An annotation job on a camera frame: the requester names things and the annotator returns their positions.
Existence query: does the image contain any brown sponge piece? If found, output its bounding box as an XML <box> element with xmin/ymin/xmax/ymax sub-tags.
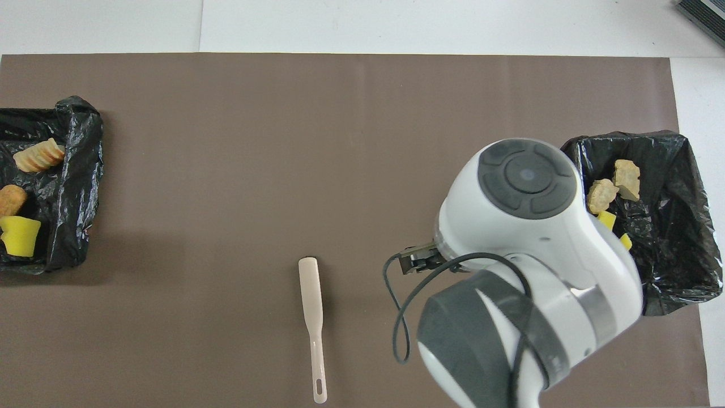
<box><xmin>0</xmin><ymin>185</ymin><xmax>28</xmax><ymax>217</ymax></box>

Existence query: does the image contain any dark ribbed device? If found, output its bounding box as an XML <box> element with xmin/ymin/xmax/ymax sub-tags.
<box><xmin>674</xmin><ymin>0</ymin><xmax>725</xmax><ymax>49</ymax></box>

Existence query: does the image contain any beige sponge piece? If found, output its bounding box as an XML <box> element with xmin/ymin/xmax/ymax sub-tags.
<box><xmin>614</xmin><ymin>159</ymin><xmax>641</xmax><ymax>202</ymax></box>
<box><xmin>587</xmin><ymin>178</ymin><xmax>620</xmax><ymax>215</ymax></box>
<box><xmin>13</xmin><ymin>138</ymin><xmax>66</xmax><ymax>173</ymax></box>

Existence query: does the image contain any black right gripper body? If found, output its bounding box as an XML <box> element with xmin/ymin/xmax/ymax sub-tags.
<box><xmin>419</xmin><ymin>241</ymin><xmax>454</xmax><ymax>274</ymax></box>

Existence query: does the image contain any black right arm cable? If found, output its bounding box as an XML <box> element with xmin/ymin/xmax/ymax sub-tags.
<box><xmin>383</xmin><ymin>252</ymin><xmax>533</xmax><ymax>408</ymax></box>

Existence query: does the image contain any brown paper table mat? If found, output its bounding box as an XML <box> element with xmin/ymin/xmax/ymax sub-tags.
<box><xmin>0</xmin><ymin>53</ymin><xmax>710</xmax><ymax>408</ymax></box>

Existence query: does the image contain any beige brush with black bristles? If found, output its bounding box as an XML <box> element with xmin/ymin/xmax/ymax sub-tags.
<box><xmin>298</xmin><ymin>257</ymin><xmax>329</xmax><ymax>404</ymax></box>

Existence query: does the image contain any black bag-lined bin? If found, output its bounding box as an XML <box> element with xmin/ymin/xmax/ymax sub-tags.
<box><xmin>561</xmin><ymin>130</ymin><xmax>724</xmax><ymax>316</ymax></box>
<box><xmin>0</xmin><ymin>95</ymin><xmax>105</xmax><ymax>275</ymax></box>

